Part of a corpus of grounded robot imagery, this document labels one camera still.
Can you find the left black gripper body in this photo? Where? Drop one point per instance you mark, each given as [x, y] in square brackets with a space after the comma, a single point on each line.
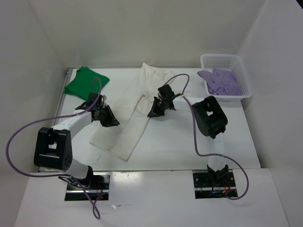
[100, 110]

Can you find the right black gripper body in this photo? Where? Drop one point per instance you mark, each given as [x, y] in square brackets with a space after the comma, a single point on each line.
[164, 105]

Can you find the cream white t shirt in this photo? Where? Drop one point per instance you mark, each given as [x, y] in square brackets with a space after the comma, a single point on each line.
[131, 110]

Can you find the green t shirt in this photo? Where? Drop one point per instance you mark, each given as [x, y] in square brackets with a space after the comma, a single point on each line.
[85, 82]

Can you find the lavender t shirt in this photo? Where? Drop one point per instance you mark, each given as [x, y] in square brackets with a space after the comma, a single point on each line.
[221, 82]

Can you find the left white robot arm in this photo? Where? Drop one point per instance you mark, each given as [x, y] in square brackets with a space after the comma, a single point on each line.
[54, 145]

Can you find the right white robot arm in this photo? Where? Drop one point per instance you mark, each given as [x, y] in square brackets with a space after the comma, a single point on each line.
[211, 121]

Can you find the white plastic basket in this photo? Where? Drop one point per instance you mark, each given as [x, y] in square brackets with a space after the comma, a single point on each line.
[229, 62]

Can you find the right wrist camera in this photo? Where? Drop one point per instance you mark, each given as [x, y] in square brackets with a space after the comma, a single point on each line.
[165, 92]

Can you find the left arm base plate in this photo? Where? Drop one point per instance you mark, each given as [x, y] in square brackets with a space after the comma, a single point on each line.
[99, 188]

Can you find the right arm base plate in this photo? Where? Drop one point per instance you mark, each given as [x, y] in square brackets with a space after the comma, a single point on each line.
[205, 190]

